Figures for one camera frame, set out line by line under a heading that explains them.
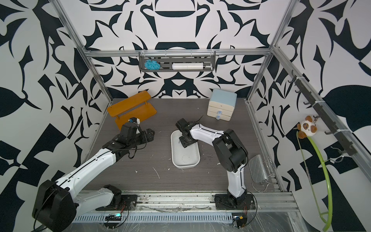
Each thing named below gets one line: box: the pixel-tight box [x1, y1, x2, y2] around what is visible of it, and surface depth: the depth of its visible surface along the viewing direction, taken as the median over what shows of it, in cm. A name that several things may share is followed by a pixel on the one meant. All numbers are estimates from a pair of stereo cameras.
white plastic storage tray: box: [170, 129, 201, 169], surface depth 91 cm
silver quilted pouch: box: [248, 154, 269, 183], surface depth 79 cm
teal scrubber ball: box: [144, 58, 161, 71], surface depth 93 cm
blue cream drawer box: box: [206, 88, 238, 122], surface depth 103 cm
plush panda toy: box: [296, 115, 318, 140], surface depth 62 cm
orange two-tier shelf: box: [107, 90, 157, 131], surface depth 107 cm
